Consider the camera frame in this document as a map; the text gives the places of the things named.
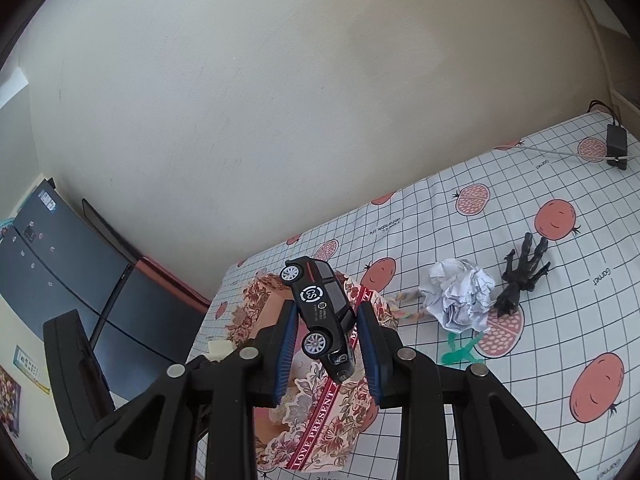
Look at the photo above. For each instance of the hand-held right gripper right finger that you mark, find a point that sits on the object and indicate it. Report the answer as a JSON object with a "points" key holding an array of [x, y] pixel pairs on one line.
{"points": [[370, 355]]}

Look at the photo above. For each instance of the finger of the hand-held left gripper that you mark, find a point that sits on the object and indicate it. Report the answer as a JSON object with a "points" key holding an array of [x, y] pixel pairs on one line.
{"points": [[75, 375]]}

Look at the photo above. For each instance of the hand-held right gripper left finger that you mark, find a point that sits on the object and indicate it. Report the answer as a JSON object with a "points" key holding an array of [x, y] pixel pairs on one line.
{"points": [[287, 345]]}

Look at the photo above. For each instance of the black toy car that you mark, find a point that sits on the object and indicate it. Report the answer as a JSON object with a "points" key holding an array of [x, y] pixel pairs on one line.
{"points": [[320, 305]]}

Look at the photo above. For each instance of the floral gift box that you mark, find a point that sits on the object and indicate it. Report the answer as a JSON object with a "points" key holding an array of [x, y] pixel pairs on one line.
{"points": [[320, 420]]}

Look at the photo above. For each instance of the green plastic piece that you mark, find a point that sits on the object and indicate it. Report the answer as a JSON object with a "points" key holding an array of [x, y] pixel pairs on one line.
{"points": [[452, 355]]}

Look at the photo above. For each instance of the paper ball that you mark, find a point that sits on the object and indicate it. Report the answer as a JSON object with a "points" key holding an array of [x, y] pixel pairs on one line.
{"points": [[460, 295]]}

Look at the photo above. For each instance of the black hand figurine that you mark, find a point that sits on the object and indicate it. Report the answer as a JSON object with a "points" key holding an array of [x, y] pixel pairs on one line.
{"points": [[510, 295]]}

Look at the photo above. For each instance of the dark grey refrigerator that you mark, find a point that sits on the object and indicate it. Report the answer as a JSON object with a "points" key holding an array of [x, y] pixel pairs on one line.
{"points": [[50, 270]]}

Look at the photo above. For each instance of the black power adapter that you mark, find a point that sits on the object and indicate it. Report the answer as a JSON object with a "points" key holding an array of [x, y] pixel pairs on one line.
{"points": [[615, 142]]}

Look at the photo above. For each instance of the wall note sheet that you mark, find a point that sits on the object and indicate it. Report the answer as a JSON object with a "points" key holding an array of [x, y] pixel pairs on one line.
{"points": [[30, 367]]}

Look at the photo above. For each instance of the wall poster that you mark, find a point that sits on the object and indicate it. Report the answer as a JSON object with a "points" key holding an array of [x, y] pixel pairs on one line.
{"points": [[9, 400]]}

